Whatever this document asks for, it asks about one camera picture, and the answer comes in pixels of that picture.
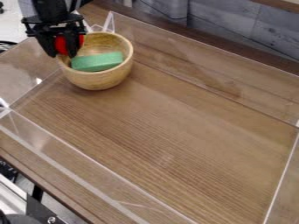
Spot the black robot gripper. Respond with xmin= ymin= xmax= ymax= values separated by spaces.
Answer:
xmin=21 ymin=13 xmax=86 ymax=58

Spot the red plush fruit green stem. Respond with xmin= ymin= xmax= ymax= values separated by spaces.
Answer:
xmin=54 ymin=35 xmax=84 ymax=56

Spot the wooden bowl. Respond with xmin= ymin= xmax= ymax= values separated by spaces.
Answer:
xmin=57 ymin=31 xmax=134 ymax=90

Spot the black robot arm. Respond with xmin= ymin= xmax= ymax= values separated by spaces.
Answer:
xmin=17 ymin=0 xmax=88 ymax=58

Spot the green rectangular block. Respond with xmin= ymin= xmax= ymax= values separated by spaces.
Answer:
xmin=69 ymin=52 xmax=124 ymax=72

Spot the grey post top left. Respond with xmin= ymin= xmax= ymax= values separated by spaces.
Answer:
xmin=17 ymin=0 xmax=36 ymax=18

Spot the clear acrylic tray enclosure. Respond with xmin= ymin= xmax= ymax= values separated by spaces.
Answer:
xmin=0 ymin=16 xmax=299 ymax=224

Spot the black metal bracket with screw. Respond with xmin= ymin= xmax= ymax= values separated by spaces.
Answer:
xmin=25 ymin=195 xmax=68 ymax=224

